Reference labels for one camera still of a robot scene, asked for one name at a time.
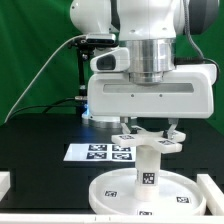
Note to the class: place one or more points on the white fence block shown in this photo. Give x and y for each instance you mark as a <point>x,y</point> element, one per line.
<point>214,196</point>
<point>4,183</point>

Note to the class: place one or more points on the white front rail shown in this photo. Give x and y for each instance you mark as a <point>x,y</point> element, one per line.
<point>98,219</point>

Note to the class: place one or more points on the black camera stand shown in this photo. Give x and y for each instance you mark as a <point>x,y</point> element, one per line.
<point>83,56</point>

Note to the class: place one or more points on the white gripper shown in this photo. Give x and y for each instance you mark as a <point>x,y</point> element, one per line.
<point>185,92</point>

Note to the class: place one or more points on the white marker sheet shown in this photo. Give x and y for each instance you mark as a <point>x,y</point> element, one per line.
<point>99,152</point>

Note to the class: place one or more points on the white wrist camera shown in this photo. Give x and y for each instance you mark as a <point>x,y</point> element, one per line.
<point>117,60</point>

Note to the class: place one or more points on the white left fence block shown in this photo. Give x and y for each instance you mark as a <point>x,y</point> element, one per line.
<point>4,183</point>

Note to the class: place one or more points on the white round table top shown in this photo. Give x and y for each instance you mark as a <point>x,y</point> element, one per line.
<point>117,192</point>

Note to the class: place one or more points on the white table base plate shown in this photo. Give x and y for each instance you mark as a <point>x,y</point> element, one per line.
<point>153,139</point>

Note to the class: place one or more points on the white right fence block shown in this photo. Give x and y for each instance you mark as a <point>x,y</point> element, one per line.
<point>214,196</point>

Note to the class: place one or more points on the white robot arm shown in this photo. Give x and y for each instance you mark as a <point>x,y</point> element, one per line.
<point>135,70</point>

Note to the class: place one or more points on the green backdrop curtain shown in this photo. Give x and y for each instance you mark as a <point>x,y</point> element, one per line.
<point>30,33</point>

